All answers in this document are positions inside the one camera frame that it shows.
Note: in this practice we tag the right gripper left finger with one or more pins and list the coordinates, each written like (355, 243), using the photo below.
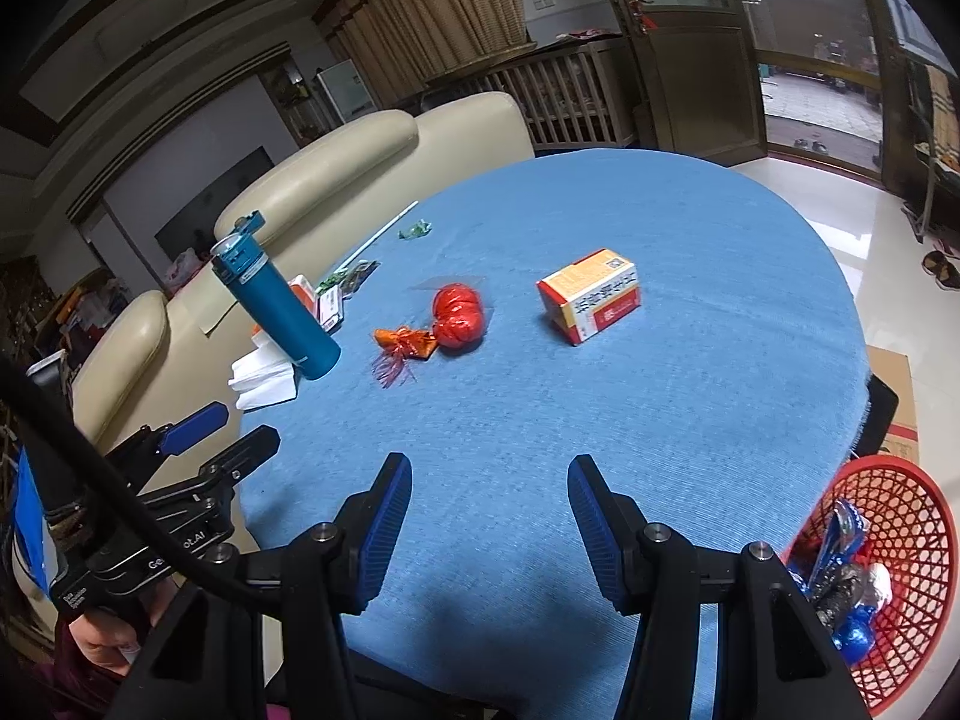
(370, 523)

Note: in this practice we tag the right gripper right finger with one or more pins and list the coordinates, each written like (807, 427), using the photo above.
(609, 524)

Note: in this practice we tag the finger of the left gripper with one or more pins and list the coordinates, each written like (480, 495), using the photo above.
(178, 437)
(238, 460)

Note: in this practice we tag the orange white medicine box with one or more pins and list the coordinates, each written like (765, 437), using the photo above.
(587, 296)

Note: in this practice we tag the red cellophane ball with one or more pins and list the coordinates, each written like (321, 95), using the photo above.
(457, 321)

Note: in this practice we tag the left hand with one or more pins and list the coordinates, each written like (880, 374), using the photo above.
(107, 640)

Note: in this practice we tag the cream leather sofa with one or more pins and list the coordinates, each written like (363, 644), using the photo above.
(165, 358)

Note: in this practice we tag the white folded tissues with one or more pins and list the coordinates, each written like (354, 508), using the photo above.
(263, 377)

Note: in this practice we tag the orange white small box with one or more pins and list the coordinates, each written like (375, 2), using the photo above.
(326, 304)

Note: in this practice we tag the green leaf wrapper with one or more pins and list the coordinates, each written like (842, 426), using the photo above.
(333, 280)

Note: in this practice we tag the dark small sachet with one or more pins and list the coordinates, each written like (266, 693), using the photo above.
(357, 275)

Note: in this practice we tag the blue thermos bottle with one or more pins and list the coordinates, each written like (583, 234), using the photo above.
(249, 274)

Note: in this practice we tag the blue tablecloth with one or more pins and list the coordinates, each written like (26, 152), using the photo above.
(723, 405)

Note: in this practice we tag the black television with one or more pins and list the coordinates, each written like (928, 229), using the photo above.
(193, 227)

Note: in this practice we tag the green candy wrapper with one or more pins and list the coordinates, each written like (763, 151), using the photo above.
(417, 230)

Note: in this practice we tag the white thin stick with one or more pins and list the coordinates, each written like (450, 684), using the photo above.
(365, 245)

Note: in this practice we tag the red plastic mesh basket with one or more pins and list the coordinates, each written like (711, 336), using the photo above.
(909, 531)

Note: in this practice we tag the cardboard box on floor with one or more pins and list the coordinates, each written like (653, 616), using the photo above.
(897, 405)

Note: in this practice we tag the white air conditioner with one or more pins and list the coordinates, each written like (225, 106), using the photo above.
(344, 86)

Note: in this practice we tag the slippers on floor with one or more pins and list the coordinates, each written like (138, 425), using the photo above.
(938, 265)

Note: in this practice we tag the wooden slatted crib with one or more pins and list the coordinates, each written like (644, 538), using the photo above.
(573, 94)

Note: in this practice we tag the brown wooden door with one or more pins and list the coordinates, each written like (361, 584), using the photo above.
(698, 70)

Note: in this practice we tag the beige curtain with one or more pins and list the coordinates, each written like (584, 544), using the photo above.
(399, 46)

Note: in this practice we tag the metal frame chair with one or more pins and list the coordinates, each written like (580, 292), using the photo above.
(936, 145)

